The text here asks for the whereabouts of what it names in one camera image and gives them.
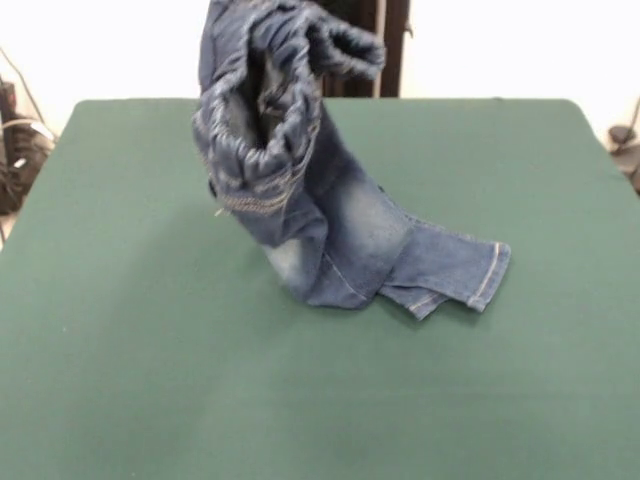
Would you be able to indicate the blue denim jeans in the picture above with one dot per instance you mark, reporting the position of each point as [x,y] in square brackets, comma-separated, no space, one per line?
[350,225]

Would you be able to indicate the black metal column stand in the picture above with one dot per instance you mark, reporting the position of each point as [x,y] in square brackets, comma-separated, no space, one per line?
[360,86]

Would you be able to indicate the dark green table cloth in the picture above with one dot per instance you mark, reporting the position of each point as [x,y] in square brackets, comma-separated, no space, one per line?
[150,350]

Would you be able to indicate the black round plug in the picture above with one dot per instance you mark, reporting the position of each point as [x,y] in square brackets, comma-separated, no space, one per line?
[620,134]

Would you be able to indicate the black upright power strip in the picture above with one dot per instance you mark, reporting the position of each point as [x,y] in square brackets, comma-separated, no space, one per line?
[8,100]

